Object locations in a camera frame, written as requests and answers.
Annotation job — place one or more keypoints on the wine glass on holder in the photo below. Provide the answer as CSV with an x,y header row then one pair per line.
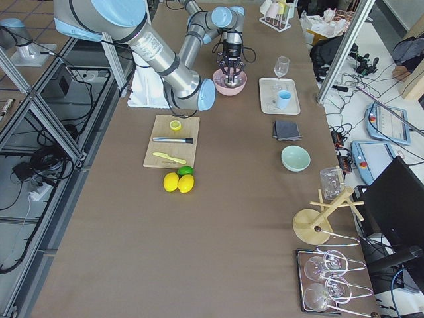
x,y
323,265
332,294

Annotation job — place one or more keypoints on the grey folded cloth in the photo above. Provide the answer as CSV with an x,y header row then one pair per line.
x,y
286,130

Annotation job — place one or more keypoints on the yellow lemon upper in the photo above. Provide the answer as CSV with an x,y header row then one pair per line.
x,y
170,181

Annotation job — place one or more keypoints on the half lemon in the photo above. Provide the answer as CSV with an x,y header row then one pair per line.
x,y
175,125

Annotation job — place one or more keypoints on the blue teach pendant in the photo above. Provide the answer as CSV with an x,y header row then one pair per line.
x,y
371,158
383,125

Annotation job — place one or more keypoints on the yellow plastic knife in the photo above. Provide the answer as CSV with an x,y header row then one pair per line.
x,y
168,157

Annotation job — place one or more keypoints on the blue teach pendant near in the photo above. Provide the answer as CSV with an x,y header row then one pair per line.
x,y
371,158

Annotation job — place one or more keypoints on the pink cup in rack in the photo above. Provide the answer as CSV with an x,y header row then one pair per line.
x,y
271,9

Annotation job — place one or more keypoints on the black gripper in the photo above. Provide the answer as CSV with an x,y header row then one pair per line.
x,y
232,50

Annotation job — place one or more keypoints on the black frame glass holder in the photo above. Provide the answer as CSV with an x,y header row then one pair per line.
x,y
302,256

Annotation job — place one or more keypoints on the yellow lemon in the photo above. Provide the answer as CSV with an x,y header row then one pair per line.
x,y
170,181
186,183

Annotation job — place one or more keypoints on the wooden cup tree stand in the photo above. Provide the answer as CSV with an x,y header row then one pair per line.
x,y
313,227

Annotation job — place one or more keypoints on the clear ice cubes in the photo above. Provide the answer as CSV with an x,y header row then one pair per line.
x,y
219,79

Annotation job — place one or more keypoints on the light blue cup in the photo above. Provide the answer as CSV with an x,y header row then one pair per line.
x,y
283,99

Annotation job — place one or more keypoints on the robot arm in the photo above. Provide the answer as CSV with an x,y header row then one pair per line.
x,y
126,22
204,26

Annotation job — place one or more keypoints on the steel muddler black tip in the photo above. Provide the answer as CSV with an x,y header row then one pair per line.
x,y
173,140

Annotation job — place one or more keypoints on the yellow lemon lower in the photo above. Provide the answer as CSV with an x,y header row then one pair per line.
x,y
186,183

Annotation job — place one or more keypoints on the blue teach pendant far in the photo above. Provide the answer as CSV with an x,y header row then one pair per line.
x,y
383,125

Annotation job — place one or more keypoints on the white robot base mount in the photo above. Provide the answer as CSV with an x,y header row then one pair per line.
x,y
147,90

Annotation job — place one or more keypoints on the white wire rack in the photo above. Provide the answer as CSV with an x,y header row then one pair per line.
x,y
282,21

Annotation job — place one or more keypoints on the black monitor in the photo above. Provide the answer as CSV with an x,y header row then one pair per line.
x,y
393,205

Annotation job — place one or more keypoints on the clear wine glass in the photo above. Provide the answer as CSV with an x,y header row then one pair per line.
x,y
281,67

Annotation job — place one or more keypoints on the pink bowl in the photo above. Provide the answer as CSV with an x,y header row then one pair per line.
x,y
228,91

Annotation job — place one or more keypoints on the bamboo cutting board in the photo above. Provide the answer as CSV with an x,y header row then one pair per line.
x,y
190,129

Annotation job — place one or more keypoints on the clear glass mug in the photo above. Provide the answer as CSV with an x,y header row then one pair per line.
x,y
332,182

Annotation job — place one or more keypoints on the green bowl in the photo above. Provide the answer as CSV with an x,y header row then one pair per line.
x,y
295,158

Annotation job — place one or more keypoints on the steel ice scoop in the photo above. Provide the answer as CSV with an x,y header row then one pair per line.
x,y
234,83

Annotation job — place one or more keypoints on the green lime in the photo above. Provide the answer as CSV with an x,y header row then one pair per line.
x,y
185,170

